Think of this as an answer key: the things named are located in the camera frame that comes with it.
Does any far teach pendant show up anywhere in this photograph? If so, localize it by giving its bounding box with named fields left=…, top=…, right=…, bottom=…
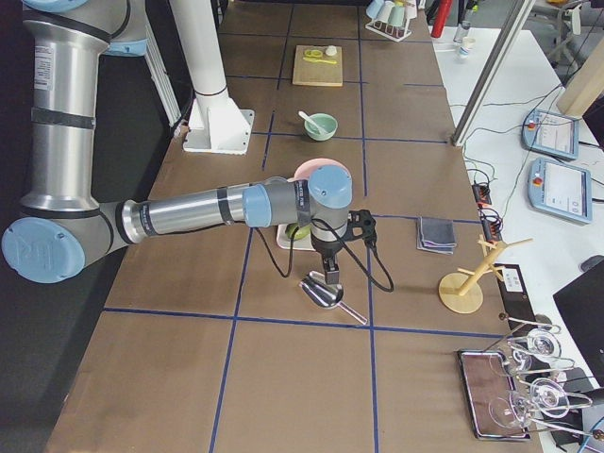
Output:
left=522, top=109, right=579, bottom=160

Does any wine glass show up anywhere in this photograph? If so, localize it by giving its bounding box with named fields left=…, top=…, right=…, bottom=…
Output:
left=488, top=377, right=593, bottom=428
left=506, top=328, right=576, bottom=375

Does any beige tray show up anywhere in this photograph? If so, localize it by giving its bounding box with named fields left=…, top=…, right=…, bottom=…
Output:
left=276, top=224, right=314, bottom=251

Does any paper cup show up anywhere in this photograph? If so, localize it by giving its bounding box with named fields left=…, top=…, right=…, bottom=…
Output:
left=459, top=37, right=476, bottom=59

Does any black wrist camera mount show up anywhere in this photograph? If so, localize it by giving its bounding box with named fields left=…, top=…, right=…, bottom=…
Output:
left=344, top=210, right=378, bottom=249

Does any black framed tray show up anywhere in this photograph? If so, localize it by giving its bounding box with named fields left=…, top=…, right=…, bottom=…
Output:
left=457, top=349, right=530, bottom=442

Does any aluminium frame post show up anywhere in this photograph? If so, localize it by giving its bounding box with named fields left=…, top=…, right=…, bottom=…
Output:
left=451, top=0, right=535, bottom=147

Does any pink bowl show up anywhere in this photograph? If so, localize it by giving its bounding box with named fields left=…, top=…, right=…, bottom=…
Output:
left=293, top=158, right=349, bottom=180

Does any teach pendant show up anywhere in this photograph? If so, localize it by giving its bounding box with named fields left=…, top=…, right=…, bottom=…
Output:
left=522, top=109, right=579, bottom=160
left=528, top=158, right=593, bottom=225

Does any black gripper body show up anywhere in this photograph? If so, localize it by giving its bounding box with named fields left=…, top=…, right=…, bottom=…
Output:
left=310, top=232, right=345, bottom=262

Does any black power strip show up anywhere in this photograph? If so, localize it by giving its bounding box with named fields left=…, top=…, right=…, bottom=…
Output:
left=472, top=182, right=503, bottom=243

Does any wooden cup stand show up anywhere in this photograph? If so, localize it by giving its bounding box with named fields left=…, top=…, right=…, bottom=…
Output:
left=438, top=234, right=532, bottom=314

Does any green lime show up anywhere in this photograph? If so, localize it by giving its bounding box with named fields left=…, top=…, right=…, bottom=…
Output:
left=285, top=224, right=310, bottom=241

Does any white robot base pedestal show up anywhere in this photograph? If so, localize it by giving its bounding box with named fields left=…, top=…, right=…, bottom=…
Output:
left=170, top=0, right=255, bottom=155

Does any metal ice scoop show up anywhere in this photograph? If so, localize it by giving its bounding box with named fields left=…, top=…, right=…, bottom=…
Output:
left=299, top=271, right=367, bottom=326

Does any bamboo cutting board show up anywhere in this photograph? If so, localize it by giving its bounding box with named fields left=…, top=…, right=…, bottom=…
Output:
left=292, top=45, right=344, bottom=87

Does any folded grey cloth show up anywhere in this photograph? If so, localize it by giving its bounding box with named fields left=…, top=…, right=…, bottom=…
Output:
left=416, top=217, right=457, bottom=255

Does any red bottle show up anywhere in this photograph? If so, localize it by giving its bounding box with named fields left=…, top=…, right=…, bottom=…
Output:
left=430, top=0, right=452, bottom=39

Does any green bowl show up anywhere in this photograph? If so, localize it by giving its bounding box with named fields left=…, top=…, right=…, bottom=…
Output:
left=304, top=113, right=338, bottom=142

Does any white plastic spoon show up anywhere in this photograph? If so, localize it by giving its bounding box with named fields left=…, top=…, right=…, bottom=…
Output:
left=298, top=110, right=325, bottom=133

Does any near teach pendant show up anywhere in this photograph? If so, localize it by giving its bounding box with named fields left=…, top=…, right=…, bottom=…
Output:
left=528, top=158, right=593, bottom=225

